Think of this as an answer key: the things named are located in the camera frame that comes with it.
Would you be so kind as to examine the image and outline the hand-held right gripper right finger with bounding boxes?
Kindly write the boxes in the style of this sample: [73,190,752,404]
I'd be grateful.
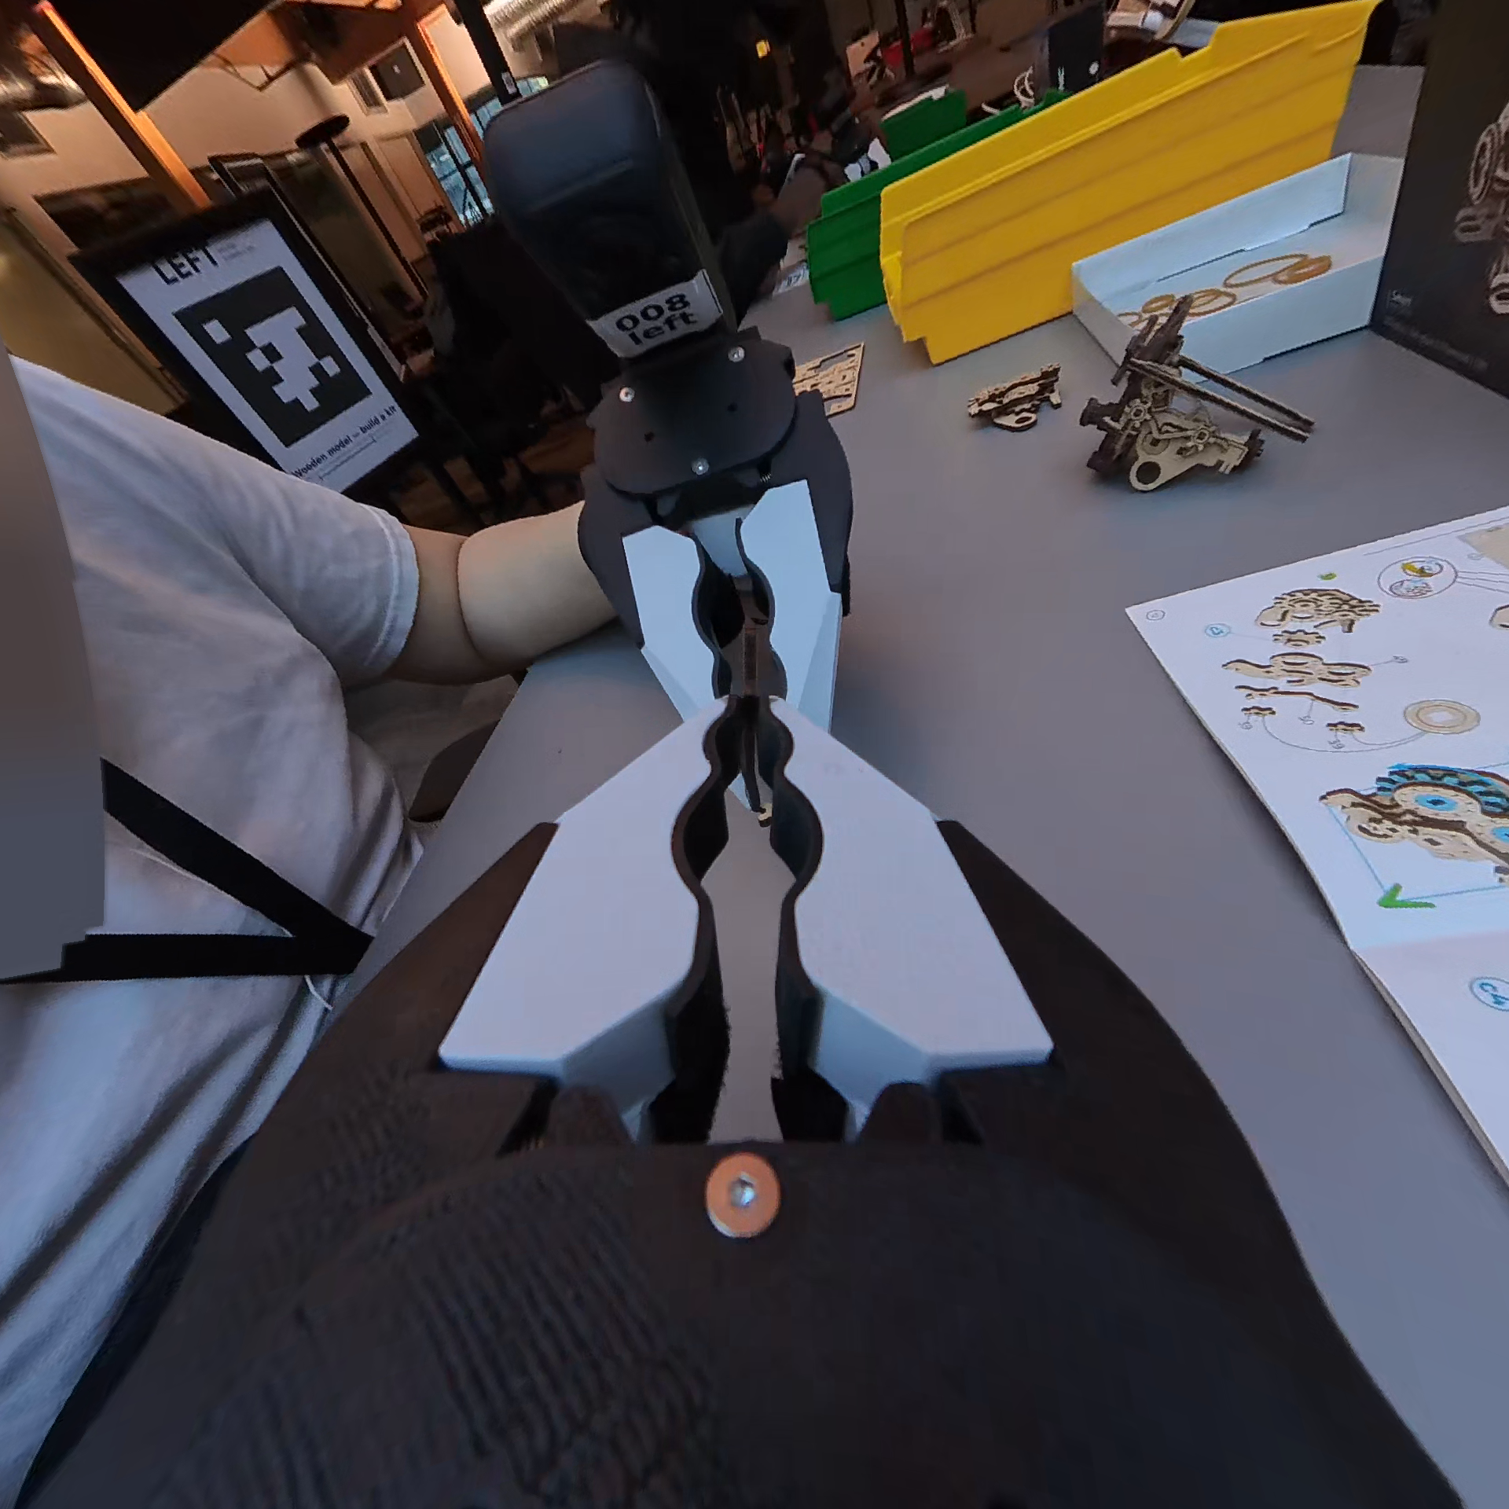
[752,697,1056,1144]

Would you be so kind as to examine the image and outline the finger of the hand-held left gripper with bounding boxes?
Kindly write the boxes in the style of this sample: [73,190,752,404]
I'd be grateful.
[739,471,847,726]
[617,528,725,720]

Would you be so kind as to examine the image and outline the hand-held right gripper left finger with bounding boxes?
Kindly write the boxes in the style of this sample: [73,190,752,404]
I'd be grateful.
[438,697,743,1144]

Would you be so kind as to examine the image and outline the slotted wooden axle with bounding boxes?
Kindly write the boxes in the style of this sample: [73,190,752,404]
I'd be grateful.
[732,607,774,826]

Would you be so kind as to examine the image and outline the wooden parts sheet piece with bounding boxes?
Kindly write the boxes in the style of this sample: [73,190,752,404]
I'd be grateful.
[791,341,865,417]

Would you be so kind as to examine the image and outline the green plastic bin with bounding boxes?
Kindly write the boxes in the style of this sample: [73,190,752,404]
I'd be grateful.
[806,88,1068,321]

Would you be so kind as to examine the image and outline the small wooden part assembly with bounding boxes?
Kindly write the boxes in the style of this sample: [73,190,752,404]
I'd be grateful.
[966,363,1063,427]

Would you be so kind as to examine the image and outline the dark wooden model assembly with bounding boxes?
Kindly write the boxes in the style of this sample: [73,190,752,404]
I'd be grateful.
[1081,294,1314,490]

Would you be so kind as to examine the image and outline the yellow plastic bin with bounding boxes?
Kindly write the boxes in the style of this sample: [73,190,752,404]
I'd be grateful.
[878,0,1381,366]

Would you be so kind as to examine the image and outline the black white marker sign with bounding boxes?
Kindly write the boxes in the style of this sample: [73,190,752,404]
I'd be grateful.
[69,212,421,492]

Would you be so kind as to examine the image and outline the assembly instruction booklet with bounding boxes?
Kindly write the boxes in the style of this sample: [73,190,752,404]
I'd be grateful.
[1124,506,1509,1185]

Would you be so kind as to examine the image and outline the white cardboard tray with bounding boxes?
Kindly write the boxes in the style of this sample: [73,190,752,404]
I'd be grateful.
[1070,153,1404,372]

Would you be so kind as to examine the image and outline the loose wooden rings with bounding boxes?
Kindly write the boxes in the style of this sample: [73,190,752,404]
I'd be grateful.
[1113,251,1332,334]

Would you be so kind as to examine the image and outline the black model kit box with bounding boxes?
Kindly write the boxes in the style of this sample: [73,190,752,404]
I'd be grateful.
[1370,0,1509,397]

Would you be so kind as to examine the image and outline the black shoulder strap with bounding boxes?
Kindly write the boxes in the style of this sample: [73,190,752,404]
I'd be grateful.
[100,760,373,982]

